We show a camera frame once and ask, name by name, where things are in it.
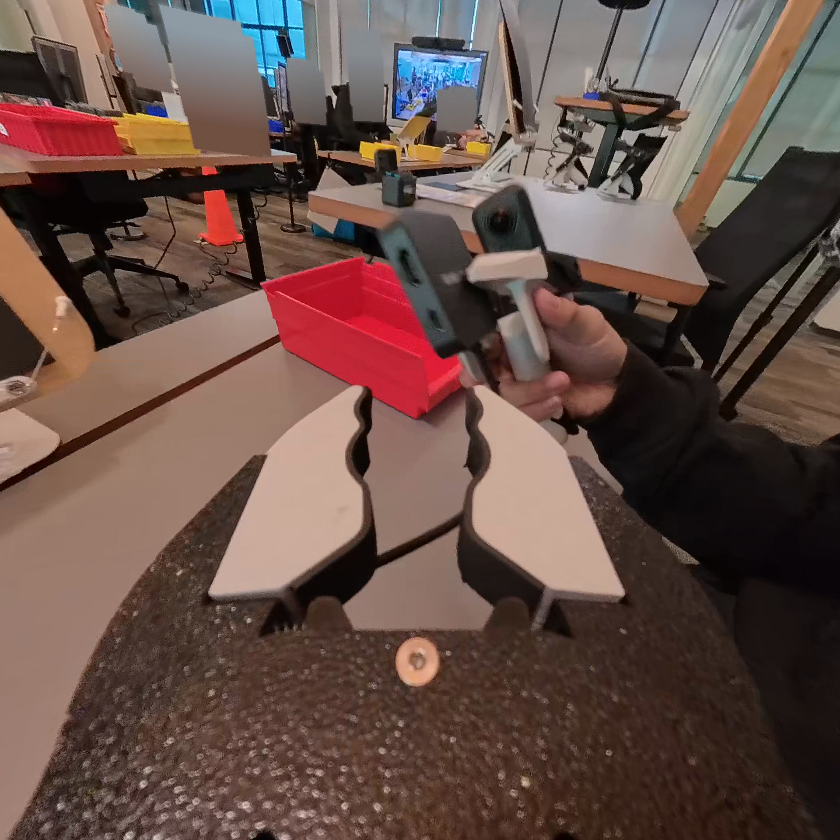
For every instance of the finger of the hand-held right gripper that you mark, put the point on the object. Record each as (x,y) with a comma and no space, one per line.
(512,269)

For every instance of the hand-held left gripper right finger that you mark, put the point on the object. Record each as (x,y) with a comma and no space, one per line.
(538,518)

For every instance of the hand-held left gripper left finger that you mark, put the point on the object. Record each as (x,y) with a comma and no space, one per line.
(295,512)

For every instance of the person's right forearm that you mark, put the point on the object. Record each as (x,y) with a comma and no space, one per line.
(709,459)

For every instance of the grey desk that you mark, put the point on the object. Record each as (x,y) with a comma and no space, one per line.
(131,525)

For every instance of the brown desk with equipment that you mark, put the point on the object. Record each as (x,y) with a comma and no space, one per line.
(590,105)

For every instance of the wooden-edged desk with black legs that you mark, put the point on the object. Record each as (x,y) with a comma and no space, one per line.
(164,159)

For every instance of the person's right hand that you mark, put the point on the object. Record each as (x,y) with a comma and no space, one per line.
(584,354)

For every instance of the grey table with wooden edge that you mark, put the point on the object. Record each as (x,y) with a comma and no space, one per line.
(590,223)

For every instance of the wood-edged panel on stand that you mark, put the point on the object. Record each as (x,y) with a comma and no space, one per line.
(518,92)

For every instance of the empty red bin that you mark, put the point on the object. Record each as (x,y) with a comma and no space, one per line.
(341,328)

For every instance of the small yellow bin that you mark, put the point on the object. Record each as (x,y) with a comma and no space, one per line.
(369,150)

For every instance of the black mesh chair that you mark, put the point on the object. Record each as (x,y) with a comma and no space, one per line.
(761,249)

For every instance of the television screen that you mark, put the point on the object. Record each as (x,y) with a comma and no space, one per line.
(439,79)

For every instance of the white panel stand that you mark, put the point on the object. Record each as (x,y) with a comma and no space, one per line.
(19,439)

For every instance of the orange traffic cone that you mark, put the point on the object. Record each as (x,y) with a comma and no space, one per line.
(220,216)

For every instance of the person's black clothed torso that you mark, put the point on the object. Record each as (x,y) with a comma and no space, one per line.
(787,689)

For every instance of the black panel with wooden back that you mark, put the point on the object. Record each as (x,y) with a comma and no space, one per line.
(59,302)

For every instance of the black office chair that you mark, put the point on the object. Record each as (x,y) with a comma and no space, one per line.
(124,197)

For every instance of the large yellow storage bin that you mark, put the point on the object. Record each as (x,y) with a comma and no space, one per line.
(157,134)

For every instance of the large red storage bin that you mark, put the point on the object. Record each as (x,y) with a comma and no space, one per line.
(52,128)

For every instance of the small black camera cube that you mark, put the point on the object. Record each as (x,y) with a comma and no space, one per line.
(399,190)

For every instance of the slanted wooden post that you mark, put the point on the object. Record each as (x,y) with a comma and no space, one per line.
(748,111)

